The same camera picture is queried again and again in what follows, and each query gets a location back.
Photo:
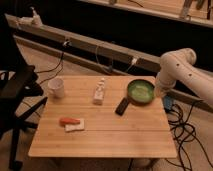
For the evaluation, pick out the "white bottle lying on table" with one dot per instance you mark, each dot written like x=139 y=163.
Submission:
x=99 y=92

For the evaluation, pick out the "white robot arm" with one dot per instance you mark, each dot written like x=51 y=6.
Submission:
x=178 y=65

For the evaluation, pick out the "long metal rail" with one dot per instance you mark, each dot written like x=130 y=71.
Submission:
x=122 y=54

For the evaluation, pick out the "blue box on floor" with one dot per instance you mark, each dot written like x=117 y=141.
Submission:
x=167 y=102

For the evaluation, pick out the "white mug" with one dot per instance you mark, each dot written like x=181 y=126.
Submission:
x=56 y=87

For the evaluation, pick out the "orange carrot toy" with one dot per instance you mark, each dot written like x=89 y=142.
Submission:
x=68 y=121

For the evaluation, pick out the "green frying pan black handle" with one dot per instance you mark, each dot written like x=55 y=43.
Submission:
x=138 y=92

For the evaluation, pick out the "black office chair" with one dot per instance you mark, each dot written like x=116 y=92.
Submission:
x=17 y=81

